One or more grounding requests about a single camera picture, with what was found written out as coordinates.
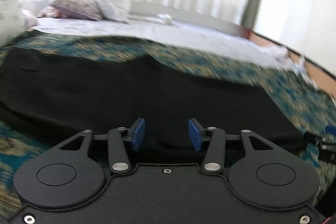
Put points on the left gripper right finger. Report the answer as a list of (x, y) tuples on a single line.
[(214, 139)]

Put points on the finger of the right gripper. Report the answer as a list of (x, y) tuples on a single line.
[(313, 138), (330, 130)]

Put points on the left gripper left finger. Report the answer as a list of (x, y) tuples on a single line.
[(118, 140)]

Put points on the black pants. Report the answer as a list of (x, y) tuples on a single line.
[(53, 97)]

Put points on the blue paisley bedspread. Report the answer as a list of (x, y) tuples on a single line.
[(306, 108)]

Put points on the white clutter pile at bedside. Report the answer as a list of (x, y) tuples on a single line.
[(281, 54)]

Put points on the white bed sheet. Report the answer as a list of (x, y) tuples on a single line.
[(178, 35)]

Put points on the white pillow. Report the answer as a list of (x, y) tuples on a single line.
[(115, 10)]

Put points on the floral purple pillow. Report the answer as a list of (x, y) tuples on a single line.
[(78, 9)]

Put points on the white floral duvet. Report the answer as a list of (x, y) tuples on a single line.
[(14, 20)]

